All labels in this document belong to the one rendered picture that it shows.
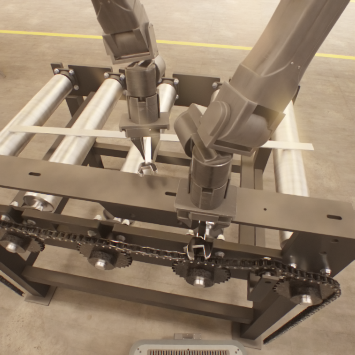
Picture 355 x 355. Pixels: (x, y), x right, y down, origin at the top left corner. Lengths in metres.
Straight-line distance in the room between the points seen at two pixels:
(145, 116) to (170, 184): 0.16
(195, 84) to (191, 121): 1.08
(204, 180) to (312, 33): 0.21
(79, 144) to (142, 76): 0.69
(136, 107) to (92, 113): 0.76
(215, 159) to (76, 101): 1.47
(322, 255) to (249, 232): 0.30
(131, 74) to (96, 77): 1.14
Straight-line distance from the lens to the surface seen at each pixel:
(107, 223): 0.85
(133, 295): 1.36
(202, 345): 1.38
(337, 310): 1.91
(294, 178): 1.02
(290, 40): 0.32
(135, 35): 0.49
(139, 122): 0.54
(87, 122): 1.24
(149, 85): 0.52
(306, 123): 2.97
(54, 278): 1.49
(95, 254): 0.83
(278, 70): 0.32
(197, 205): 0.43
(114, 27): 0.48
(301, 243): 0.73
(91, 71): 1.64
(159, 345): 1.38
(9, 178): 0.71
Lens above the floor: 1.62
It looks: 49 degrees down
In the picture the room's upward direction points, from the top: straight up
